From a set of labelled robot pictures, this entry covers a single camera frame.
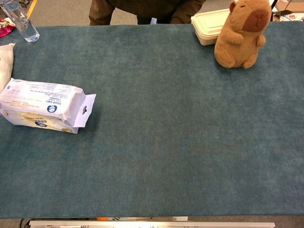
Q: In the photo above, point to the cardboard box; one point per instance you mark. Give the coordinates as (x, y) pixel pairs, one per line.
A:
(288, 8)

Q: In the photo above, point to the aluminium profile rail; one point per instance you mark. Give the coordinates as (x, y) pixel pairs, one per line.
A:
(152, 224)

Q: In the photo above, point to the person in brown clothes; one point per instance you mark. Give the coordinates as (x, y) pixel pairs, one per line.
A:
(142, 10)

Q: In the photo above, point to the cream plastic lunch box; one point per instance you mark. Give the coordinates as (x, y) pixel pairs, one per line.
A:
(209, 26)

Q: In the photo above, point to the clear plastic water bottle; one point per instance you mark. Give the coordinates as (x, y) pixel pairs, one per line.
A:
(21, 21)

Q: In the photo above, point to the blue white wipes pack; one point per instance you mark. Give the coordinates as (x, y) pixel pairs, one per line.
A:
(35, 102)

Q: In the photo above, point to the brown capybara plush toy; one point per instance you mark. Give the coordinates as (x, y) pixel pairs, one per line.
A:
(244, 35)

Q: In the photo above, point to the red snack packet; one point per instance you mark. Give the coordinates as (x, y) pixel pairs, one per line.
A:
(5, 27)

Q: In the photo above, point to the white plastic bag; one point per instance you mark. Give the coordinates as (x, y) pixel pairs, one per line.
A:
(5, 64)

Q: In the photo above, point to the green felt table mat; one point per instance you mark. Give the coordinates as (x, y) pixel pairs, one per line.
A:
(166, 133)

